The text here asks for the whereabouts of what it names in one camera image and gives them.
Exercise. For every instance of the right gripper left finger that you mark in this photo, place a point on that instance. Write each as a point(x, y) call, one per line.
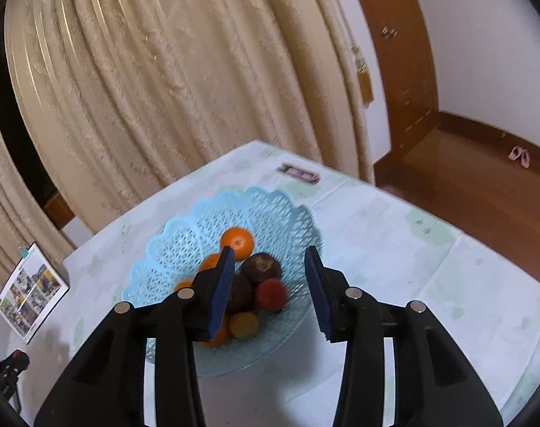
point(103, 385)

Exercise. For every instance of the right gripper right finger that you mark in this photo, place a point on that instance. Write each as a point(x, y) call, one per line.
point(436, 385)

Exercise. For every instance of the brown kiwi-like fruit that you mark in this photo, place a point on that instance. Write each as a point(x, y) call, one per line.
point(244, 325)

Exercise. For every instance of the dark passion fruit front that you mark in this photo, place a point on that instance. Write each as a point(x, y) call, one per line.
point(242, 296)

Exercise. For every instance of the smooth orange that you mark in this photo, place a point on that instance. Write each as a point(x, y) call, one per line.
point(209, 262)

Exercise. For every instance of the red cherry tomato back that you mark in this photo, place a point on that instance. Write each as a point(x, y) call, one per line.
point(271, 295)

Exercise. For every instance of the small mandarin with stem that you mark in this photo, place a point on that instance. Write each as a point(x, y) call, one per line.
point(240, 240)

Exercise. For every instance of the large rough orange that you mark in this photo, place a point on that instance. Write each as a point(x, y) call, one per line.
point(221, 337)

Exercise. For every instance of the yellow-orange citrus fruit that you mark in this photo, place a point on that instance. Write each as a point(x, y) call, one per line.
point(183, 284)

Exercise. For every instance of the photo collage card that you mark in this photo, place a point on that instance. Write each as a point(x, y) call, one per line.
point(30, 293)

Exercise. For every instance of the white printed tablecloth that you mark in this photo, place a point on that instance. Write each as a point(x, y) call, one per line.
point(289, 374)

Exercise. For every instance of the teal binder clip left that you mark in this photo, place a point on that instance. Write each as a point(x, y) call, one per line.
point(23, 251)

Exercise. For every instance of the beige curtain left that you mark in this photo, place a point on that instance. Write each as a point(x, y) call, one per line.
point(22, 221)

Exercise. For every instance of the beige curtain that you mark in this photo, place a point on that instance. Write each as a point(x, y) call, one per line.
point(123, 97)
point(22, 221)

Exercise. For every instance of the pink thread snips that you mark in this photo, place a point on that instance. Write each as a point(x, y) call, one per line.
point(306, 176)

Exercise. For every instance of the pink slippers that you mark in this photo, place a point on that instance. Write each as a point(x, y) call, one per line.
point(521, 155)

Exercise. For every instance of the curtain tassel tieback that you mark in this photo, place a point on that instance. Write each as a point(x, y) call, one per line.
point(359, 58)

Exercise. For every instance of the beige curtain right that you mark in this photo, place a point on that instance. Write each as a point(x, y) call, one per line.
point(123, 97)

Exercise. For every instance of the wooden door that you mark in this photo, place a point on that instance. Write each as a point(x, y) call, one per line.
point(404, 55)

